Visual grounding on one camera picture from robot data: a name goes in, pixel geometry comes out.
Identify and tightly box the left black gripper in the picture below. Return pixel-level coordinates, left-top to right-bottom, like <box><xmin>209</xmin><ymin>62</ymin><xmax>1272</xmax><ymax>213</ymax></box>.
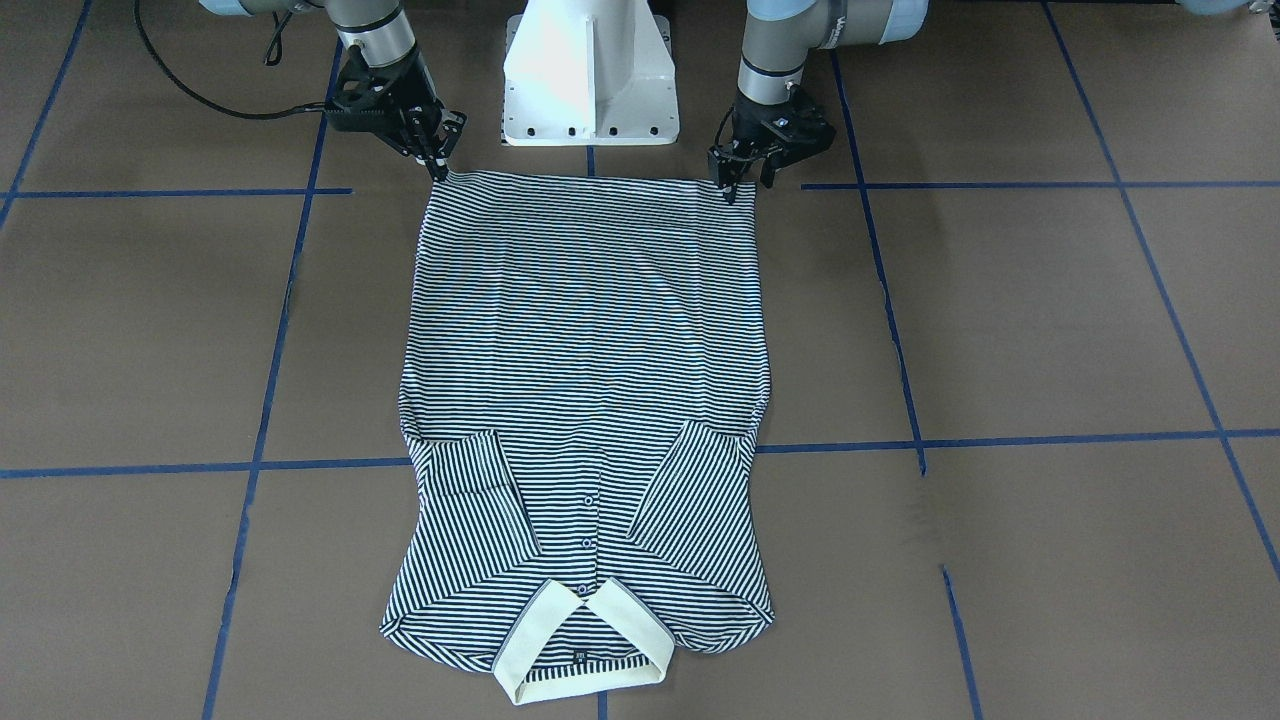
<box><xmin>707</xmin><ymin>85</ymin><xmax>836</xmax><ymax>205</ymax></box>

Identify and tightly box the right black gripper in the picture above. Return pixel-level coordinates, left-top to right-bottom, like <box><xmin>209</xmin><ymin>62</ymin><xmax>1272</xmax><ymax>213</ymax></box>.
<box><xmin>325</xmin><ymin>50</ymin><xmax>467</xmax><ymax>182</ymax></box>

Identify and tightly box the navy white striped polo shirt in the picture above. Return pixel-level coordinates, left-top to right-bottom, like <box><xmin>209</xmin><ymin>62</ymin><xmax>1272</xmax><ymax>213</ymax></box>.
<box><xmin>380</xmin><ymin>170</ymin><xmax>774</xmax><ymax>705</ymax></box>

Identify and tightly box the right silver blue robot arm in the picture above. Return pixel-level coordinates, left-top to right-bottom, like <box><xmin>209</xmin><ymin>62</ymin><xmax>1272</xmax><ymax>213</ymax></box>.
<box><xmin>200</xmin><ymin>1</ymin><xmax>467</xmax><ymax>182</ymax></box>

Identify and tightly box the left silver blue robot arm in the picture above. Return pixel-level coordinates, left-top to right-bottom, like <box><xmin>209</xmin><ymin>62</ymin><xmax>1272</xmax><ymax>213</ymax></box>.
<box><xmin>709</xmin><ymin>1</ymin><xmax>1277</xmax><ymax>201</ymax></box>

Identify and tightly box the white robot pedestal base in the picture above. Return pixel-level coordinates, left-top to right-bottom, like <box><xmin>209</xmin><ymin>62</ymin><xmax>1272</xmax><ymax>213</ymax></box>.
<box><xmin>500</xmin><ymin>1</ymin><xmax>681</xmax><ymax>147</ymax></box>

